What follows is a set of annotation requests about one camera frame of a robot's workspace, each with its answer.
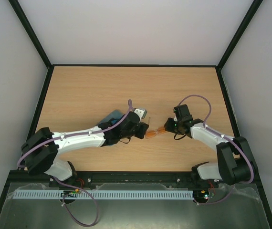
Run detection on light blue slotted cable duct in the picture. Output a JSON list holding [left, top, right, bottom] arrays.
[[12, 190, 194, 200]]

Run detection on orange sunglasses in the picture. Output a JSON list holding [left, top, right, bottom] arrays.
[[145, 126, 167, 139]]

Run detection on blue transparent glasses case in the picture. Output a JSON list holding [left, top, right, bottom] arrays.
[[105, 126, 121, 146]]

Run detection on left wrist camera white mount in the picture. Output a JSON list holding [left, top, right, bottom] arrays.
[[134, 108, 147, 119]]

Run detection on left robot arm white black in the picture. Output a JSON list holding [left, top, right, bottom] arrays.
[[21, 108, 149, 181]]

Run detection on green glasses case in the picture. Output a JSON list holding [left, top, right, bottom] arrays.
[[99, 109, 123, 123]]

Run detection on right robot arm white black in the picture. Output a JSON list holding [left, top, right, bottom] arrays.
[[164, 104, 258, 187]]

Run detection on black metal frame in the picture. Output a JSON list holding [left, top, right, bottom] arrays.
[[0, 0, 272, 229]]

